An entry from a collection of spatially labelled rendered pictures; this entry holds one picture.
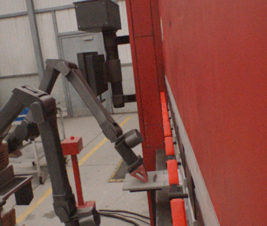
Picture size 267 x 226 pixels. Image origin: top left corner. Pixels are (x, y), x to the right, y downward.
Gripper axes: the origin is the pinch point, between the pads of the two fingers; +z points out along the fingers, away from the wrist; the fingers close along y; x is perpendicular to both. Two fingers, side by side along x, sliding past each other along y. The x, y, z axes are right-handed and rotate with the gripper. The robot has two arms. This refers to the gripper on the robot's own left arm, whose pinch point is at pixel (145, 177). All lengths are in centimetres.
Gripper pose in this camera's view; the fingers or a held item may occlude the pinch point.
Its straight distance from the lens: 150.3
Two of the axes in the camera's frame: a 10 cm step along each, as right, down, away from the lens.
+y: 0.8, -2.0, 9.8
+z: 6.0, 7.9, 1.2
